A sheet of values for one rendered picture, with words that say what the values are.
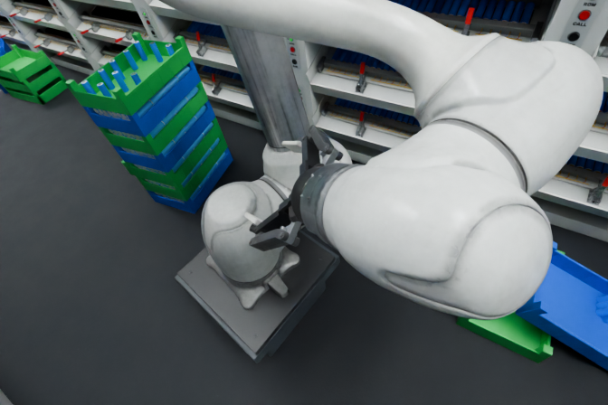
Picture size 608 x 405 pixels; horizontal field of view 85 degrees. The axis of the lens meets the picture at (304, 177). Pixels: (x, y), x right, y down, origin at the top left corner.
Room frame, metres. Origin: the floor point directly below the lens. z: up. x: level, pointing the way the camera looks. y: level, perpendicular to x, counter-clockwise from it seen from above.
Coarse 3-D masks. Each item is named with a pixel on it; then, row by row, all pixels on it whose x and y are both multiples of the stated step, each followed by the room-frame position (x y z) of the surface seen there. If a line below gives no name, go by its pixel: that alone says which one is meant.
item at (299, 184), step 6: (312, 168) 0.27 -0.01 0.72; (318, 168) 0.26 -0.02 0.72; (306, 174) 0.26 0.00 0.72; (300, 180) 0.25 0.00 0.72; (306, 180) 0.24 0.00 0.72; (294, 186) 0.25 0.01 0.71; (300, 186) 0.24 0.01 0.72; (294, 192) 0.24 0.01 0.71; (300, 192) 0.23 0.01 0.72; (294, 198) 0.24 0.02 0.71; (294, 204) 0.23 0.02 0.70; (294, 210) 0.23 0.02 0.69; (294, 216) 0.24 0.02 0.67; (300, 216) 0.22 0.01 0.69
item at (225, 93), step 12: (204, 72) 1.44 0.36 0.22; (216, 72) 1.42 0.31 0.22; (228, 72) 1.39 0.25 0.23; (204, 84) 1.40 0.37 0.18; (216, 84) 1.38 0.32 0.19; (228, 84) 1.35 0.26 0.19; (240, 84) 1.29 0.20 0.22; (216, 96) 1.31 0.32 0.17; (228, 96) 1.28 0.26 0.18; (240, 96) 1.26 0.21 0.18; (252, 108) 1.18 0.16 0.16
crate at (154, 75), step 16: (128, 48) 1.11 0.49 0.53; (144, 48) 1.14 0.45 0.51; (160, 48) 1.12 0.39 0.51; (176, 48) 1.08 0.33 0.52; (128, 64) 1.09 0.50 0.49; (144, 64) 1.08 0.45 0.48; (160, 64) 1.06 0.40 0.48; (176, 64) 1.00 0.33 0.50; (96, 80) 0.97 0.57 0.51; (112, 80) 1.01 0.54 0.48; (128, 80) 0.99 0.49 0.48; (144, 80) 0.88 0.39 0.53; (160, 80) 0.93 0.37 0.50; (80, 96) 0.89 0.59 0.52; (96, 96) 0.85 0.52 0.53; (112, 96) 0.92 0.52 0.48; (128, 96) 0.83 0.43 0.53; (144, 96) 0.86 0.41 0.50; (128, 112) 0.81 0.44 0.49
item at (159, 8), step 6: (150, 0) 1.44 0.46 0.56; (156, 0) 1.43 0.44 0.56; (150, 6) 1.42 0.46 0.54; (156, 6) 1.40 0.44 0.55; (162, 6) 1.38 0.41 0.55; (168, 6) 1.36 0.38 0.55; (156, 12) 1.42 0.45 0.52; (162, 12) 1.40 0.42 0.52; (168, 12) 1.37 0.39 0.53; (174, 12) 1.35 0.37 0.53; (180, 12) 1.32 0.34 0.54; (180, 18) 1.35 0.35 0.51; (186, 18) 1.32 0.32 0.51; (192, 18) 1.30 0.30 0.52; (198, 18) 1.28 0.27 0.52; (216, 24) 1.23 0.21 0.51
